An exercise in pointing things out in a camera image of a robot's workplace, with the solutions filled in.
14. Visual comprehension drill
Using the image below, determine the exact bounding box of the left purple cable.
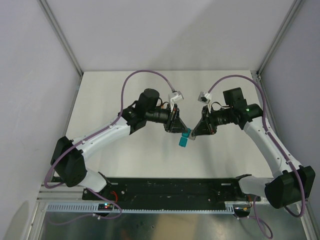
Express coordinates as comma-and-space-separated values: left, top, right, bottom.
43, 69, 179, 189

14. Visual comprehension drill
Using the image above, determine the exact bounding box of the teal pill box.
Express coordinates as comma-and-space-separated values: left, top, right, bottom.
178, 128, 191, 148

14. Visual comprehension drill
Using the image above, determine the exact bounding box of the grey slotted cable duct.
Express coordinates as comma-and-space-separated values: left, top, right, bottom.
46, 202, 250, 214

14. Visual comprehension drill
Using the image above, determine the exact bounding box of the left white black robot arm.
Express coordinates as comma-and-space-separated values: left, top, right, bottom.
50, 88, 188, 200

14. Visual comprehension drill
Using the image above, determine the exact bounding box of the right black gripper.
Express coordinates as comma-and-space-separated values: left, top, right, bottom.
192, 105, 233, 136

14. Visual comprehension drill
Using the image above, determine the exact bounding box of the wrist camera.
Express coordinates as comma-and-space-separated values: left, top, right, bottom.
198, 91, 212, 112
168, 91, 184, 111

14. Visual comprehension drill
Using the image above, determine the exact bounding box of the purple cable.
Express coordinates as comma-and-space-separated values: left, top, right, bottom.
206, 74, 307, 218
43, 69, 179, 189

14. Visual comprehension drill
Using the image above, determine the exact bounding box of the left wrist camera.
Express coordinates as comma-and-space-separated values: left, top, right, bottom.
168, 91, 184, 111

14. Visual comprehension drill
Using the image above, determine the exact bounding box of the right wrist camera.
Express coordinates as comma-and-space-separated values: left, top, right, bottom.
198, 91, 212, 112

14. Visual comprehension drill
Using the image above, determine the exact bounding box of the aluminium frame post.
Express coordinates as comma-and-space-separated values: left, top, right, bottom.
37, 0, 84, 77
255, 0, 304, 78

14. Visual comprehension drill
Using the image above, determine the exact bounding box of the left aluminium frame post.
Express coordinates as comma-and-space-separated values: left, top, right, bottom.
37, 0, 84, 77

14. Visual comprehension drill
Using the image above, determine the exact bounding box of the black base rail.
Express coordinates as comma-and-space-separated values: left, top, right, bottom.
82, 177, 255, 208

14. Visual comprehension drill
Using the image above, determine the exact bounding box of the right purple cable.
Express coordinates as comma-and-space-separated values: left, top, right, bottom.
206, 74, 307, 218

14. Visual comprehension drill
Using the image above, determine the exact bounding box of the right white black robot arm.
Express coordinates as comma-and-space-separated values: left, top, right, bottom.
190, 87, 316, 209

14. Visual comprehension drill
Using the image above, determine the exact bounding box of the right aluminium frame post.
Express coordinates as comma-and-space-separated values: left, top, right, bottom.
255, 0, 304, 78

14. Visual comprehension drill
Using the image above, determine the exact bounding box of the shiny metal base plate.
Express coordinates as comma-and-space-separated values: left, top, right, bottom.
37, 211, 303, 240

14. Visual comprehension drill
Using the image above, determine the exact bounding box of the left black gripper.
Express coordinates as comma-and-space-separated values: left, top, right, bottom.
145, 103, 188, 134

